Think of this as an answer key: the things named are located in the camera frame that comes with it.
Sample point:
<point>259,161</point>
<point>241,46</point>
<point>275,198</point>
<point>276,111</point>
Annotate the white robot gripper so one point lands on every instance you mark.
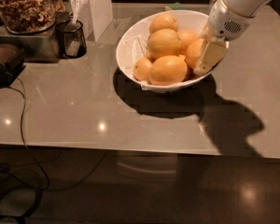
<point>224,20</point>

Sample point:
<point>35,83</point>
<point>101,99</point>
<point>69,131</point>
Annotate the orange with stem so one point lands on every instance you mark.
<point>193,52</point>

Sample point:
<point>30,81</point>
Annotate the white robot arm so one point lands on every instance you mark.
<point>248,8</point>

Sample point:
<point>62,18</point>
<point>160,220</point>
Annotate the middle back orange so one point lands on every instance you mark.
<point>186,37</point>

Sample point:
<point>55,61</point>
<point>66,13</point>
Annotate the large front orange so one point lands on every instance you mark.
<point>167,70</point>

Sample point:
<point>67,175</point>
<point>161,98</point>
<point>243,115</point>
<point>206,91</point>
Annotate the large orange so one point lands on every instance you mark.
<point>162,43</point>
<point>167,70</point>

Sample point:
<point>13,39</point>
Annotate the large centre orange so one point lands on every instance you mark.
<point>162,43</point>

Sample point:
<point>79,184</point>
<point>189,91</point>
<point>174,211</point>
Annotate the top back orange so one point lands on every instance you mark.
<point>163,21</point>

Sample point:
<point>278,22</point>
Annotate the small front left orange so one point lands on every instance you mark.
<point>141,69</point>

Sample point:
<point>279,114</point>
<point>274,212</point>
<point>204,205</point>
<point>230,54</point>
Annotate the white oval bowl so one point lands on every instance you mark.
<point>133,46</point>

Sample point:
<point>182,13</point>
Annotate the green cloth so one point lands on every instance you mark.
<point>174,6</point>

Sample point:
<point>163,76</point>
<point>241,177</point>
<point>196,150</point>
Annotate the white upright box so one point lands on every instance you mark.
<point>95,15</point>

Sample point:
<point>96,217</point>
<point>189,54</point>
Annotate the white spoon in cup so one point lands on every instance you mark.
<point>74,11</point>

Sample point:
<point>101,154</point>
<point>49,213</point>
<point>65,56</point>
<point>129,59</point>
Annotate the black mesh cup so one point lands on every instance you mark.
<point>71,39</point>

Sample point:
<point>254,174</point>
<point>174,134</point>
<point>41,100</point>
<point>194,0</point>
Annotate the stainless steel box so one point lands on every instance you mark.
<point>43,47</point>

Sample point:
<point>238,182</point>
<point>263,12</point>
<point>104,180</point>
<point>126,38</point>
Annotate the glass jar of walnuts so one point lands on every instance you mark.
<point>22,17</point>

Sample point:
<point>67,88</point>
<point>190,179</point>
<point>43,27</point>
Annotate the dark brown device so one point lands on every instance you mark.
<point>11,63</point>

